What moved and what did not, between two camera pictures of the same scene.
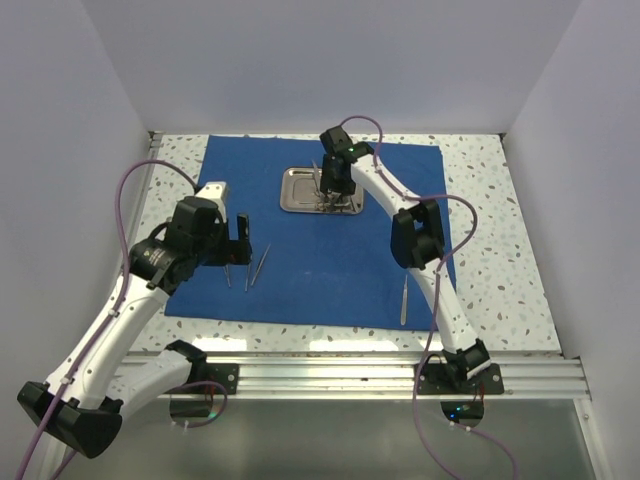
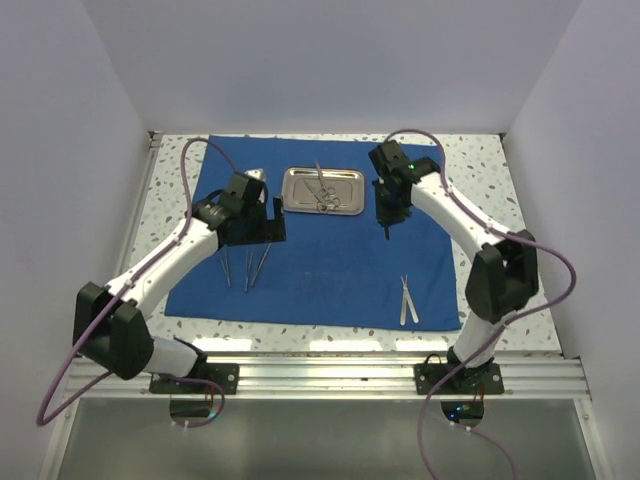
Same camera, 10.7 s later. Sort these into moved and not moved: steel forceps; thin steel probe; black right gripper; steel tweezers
Moved: black right gripper
Not moved: steel forceps; thin steel probe; steel tweezers
